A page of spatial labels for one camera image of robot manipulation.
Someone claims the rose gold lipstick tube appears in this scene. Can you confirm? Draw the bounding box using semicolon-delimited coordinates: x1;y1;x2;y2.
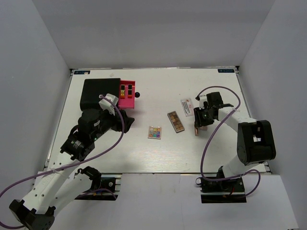
194;127;199;136

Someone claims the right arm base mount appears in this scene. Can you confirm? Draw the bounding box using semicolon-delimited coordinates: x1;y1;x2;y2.
195;177;247;204

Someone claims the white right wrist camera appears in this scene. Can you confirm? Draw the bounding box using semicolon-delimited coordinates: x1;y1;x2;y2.
196;95;208;110

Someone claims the pink black makeup drawer organizer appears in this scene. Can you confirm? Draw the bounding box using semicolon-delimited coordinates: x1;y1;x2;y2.
80;78;140;111

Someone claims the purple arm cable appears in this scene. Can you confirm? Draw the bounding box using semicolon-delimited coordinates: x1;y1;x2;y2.
0;94;125;228
196;85;262;197

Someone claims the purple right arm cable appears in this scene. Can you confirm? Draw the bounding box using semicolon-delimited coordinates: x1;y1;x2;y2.
196;85;262;197

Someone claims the mirrored pink eyeshadow palette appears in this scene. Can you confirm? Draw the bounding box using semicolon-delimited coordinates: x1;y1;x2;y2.
199;126;208;130

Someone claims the long brown eyeshadow palette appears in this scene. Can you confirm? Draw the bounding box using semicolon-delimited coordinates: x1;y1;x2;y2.
167;111;185;133

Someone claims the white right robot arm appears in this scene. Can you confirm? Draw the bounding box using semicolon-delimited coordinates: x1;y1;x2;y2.
194;92;276;191

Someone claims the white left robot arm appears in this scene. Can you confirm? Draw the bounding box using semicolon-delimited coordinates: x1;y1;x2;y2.
9;108;135;230

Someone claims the clear false eyelash box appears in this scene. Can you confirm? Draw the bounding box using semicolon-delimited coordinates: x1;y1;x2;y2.
180;98;194;117

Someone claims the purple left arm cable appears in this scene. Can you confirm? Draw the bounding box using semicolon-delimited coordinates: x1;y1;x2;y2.
0;94;125;228

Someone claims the colourful glitter eyeshadow palette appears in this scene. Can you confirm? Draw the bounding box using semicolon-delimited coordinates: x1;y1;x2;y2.
148;126;162;139

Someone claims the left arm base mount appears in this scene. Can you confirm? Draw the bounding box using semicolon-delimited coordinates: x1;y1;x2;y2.
75;174;121;201

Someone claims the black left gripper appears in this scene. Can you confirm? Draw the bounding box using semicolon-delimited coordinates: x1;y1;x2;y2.
91;107;134;141

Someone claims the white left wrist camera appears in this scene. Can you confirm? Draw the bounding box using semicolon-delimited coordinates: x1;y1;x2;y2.
98;93;118;115

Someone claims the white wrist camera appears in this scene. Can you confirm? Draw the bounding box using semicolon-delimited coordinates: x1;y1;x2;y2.
196;95;208;110
98;93;118;115

